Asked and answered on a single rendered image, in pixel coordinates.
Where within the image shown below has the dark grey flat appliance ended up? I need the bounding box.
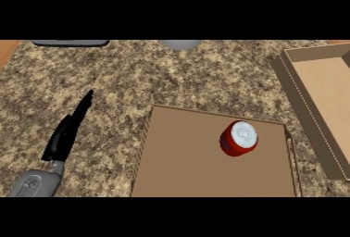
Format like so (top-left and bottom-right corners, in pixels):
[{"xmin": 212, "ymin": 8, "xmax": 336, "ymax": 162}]
[{"xmin": 32, "ymin": 39, "xmax": 111, "ymax": 48}]

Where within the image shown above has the pale grey round object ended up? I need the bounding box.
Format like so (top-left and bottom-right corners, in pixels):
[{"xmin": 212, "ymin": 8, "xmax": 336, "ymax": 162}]
[{"xmin": 160, "ymin": 39, "xmax": 203, "ymax": 51}]

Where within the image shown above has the red can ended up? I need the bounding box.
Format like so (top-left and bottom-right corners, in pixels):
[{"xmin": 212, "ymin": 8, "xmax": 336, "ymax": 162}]
[{"xmin": 219, "ymin": 120, "xmax": 260, "ymax": 157}]

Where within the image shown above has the brown tray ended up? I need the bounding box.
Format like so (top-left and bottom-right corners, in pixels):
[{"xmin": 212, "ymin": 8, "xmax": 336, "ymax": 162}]
[{"xmin": 130, "ymin": 105, "xmax": 305, "ymax": 198}]

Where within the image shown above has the cardboard box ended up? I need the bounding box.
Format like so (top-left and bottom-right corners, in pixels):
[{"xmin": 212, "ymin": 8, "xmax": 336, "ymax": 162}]
[{"xmin": 269, "ymin": 43, "xmax": 350, "ymax": 181}]

